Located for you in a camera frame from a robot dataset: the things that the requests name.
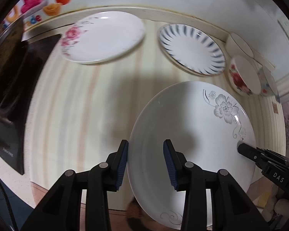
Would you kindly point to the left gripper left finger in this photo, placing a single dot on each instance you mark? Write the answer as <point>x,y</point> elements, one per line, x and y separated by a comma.
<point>103,178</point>

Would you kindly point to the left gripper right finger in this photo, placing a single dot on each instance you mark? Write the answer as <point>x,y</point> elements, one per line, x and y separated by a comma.
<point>194,181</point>

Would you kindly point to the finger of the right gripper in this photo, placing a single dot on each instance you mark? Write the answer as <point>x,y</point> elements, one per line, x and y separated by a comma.
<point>251,153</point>

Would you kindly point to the white plate grey flower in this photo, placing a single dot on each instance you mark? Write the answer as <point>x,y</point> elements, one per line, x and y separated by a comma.
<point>205,123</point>

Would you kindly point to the white bowl blue pink pattern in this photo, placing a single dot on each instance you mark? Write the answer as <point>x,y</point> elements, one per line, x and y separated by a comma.
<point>267,82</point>

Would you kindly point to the white bowl red flowers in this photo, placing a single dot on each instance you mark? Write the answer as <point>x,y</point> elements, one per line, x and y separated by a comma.
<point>243,77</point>

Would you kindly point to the plain white bowl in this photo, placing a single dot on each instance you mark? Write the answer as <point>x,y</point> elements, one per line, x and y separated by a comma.
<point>235,45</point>

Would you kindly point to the white plate blue stripes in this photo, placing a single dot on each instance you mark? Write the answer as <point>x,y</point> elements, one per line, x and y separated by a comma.
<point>192,49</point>

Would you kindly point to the white plate pink flowers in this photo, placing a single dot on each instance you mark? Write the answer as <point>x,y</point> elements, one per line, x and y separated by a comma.
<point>101,37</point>

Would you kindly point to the white gloved right hand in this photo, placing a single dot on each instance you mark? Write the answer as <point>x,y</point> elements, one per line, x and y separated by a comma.
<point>278,206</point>

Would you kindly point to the brown label on mat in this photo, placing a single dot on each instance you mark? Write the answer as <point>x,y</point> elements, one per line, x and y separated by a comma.
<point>275,108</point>

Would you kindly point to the black stove top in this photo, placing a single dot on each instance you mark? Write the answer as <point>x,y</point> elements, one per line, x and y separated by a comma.
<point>21,64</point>

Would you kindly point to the colourful fruit wall sticker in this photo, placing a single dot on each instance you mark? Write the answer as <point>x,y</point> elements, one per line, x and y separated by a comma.
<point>34,12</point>

